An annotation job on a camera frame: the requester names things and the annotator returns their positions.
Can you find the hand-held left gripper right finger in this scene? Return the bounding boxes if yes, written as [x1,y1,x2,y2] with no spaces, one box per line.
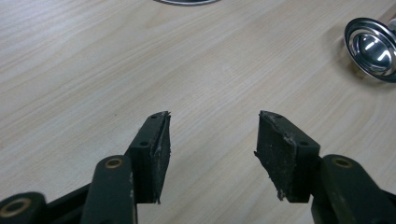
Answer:
[253,110,396,224]

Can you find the round metal object edge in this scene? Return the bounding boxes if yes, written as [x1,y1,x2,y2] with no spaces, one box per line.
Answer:
[154,0,220,7]

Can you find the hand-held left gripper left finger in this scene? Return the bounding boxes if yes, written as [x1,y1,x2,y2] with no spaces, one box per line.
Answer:
[79,110,172,224]

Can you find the small round steel dish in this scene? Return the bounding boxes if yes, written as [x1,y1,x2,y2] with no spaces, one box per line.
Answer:
[344,17,396,84]

